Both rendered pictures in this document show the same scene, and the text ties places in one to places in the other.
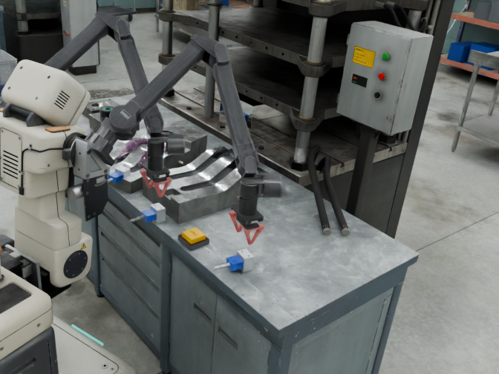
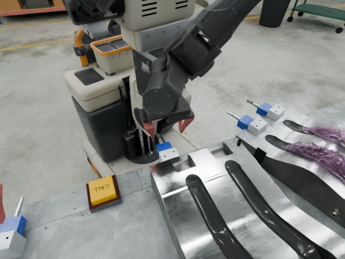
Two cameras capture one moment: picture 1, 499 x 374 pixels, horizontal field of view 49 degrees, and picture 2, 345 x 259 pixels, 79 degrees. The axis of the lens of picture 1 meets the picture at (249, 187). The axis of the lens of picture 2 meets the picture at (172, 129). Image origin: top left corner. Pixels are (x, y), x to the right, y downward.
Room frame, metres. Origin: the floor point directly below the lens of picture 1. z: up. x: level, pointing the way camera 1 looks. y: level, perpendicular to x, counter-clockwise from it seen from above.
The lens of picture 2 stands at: (1.86, -0.03, 1.32)
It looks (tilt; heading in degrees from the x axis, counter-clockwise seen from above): 44 degrees down; 110
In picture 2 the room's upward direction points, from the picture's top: straight up
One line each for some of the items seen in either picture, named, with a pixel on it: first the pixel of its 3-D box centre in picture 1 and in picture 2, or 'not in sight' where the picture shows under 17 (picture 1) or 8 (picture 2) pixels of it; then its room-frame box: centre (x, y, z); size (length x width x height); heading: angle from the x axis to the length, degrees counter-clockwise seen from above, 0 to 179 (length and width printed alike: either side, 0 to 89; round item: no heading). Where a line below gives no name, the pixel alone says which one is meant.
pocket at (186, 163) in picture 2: (171, 197); (183, 166); (1.77, 0.29, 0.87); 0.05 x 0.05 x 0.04; 43
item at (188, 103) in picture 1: (272, 120); not in sight; (2.99, -0.09, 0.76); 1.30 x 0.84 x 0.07; 43
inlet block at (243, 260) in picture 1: (232, 263); (13, 223); (1.45, 0.03, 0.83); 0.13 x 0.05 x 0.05; 122
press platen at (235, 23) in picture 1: (283, 45); not in sight; (2.99, -0.11, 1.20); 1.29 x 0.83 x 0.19; 43
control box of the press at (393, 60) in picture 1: (358, 188); not in sight; (2.28, -0.51, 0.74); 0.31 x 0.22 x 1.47; 43
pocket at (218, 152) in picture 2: not in sight; (218, 154); (1.85, 0.36, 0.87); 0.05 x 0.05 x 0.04; 43
